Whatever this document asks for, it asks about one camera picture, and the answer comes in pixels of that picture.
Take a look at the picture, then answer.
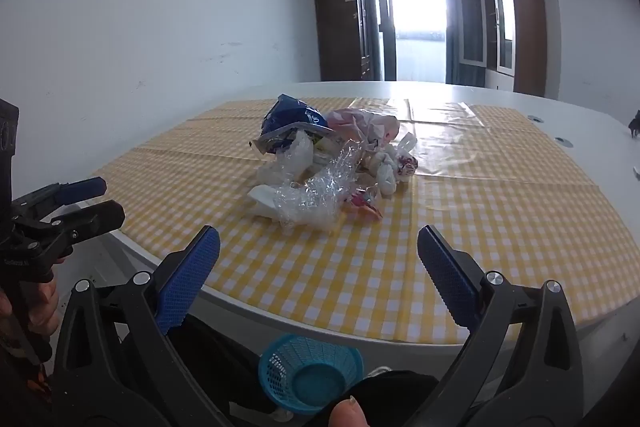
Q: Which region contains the blue plastic basket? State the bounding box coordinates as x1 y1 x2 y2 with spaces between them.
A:
258 333 365 415

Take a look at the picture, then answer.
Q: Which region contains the person's left hand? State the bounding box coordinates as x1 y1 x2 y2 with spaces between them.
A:
22 279 61 338

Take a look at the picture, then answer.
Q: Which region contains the pink plastic bag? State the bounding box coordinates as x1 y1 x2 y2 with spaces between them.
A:
325 106 401 152

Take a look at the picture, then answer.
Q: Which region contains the yellow checked tablecloth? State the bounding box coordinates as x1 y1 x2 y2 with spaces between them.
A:
92 96 640 348

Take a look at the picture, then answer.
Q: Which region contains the blue packet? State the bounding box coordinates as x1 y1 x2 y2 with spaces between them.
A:
250 94 336 155

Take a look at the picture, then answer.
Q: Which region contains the brown cabinet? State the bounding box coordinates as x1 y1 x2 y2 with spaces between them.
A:
485 0 547 96

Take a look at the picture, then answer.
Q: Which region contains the glass balcony door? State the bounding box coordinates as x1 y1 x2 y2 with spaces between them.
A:
367 0 448 84

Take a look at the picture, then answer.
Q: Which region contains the white knotted plastic bag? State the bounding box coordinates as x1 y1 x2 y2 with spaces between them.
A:
367 132 420 200

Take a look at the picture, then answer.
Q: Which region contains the clear crinkled plastic wrap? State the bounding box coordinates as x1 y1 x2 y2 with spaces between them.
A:
272 144 366 233

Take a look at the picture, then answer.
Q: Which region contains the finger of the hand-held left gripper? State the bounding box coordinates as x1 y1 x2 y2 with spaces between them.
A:
12 199 126 268
11 177 108 220

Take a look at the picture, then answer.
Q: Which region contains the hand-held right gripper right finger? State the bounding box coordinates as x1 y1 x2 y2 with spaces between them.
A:
416 224 586 427

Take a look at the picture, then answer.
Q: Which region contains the pink candy wrapper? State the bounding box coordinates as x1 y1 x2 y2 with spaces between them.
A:
345 187 386 222

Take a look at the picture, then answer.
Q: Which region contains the person's right hand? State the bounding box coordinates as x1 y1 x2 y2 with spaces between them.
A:
327 394 371 427

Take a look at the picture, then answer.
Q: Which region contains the dark wooden wardrobe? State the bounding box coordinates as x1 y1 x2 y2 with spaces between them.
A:
313 0 376 82

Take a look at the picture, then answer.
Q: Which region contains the black shirt with orange print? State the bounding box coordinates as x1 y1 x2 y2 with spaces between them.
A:
0 347 56 427

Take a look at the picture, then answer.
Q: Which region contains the white framed glass door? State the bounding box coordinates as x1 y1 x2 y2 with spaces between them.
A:
455 0 487 68

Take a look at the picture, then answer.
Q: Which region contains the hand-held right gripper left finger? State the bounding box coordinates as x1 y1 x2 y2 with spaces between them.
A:
52 225 236 427

